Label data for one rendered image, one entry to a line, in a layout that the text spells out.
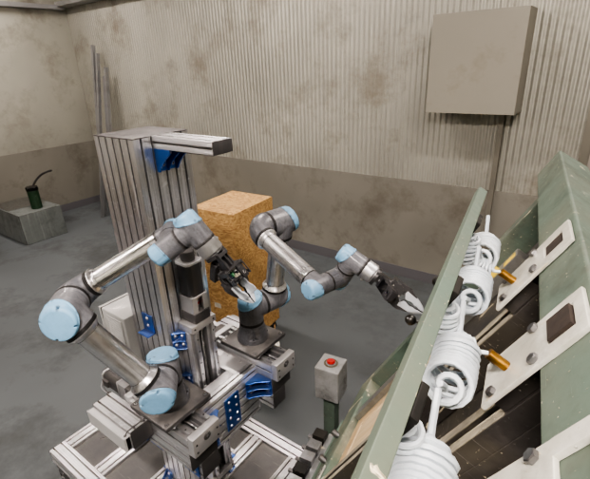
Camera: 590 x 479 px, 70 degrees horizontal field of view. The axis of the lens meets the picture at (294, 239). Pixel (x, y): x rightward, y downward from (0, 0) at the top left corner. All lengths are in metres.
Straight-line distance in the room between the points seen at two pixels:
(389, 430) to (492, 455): 0.40
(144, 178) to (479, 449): 1.33
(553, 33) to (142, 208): 3.37
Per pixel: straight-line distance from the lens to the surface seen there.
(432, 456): 0.46
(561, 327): 0.63
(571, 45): 4.08
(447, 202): 4.42
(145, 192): 1.65
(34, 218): 7.06
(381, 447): 0.37
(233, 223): 3.12
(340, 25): 4.73
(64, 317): 1.46
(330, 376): 2.07
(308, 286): 1.51
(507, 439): 0.74
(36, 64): 8.22
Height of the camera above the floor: 2.25
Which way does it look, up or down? 23 degrees down
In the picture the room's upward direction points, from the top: 2 degrees counter-clockwise
